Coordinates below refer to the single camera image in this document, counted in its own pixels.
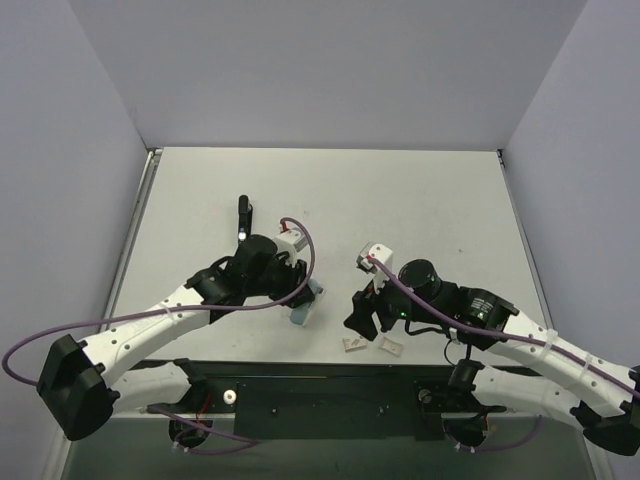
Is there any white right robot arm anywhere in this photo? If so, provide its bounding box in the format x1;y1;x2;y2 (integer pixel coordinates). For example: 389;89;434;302
344;253;639;456

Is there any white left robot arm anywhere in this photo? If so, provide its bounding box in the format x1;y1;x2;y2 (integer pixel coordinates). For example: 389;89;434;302
36;229;316;441

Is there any red white staple box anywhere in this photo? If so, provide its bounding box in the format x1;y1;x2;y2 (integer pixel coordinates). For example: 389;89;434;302
341;337;369;353

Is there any small white staple tray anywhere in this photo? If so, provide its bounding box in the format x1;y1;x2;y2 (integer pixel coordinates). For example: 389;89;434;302
378;337;404;357

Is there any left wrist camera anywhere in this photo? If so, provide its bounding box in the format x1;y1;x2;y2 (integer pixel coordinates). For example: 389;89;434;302
272;219;309;266

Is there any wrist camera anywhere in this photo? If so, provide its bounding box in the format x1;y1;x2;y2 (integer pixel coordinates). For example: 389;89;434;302
272;219;309;266
356;242;394;293

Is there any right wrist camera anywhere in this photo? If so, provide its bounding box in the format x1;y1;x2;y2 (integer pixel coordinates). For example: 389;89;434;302
356;242;394;293

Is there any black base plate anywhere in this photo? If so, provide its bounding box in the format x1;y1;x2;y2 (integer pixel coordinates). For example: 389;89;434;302
162;361;492;440

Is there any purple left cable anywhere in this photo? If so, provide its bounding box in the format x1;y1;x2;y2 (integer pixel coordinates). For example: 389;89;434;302
2;215;316;386

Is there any purple cable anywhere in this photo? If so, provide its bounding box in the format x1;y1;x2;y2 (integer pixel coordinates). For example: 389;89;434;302
369;254;640;401
2;215;316;386

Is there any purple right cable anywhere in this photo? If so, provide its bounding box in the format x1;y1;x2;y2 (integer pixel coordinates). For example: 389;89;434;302
369;254;640;401

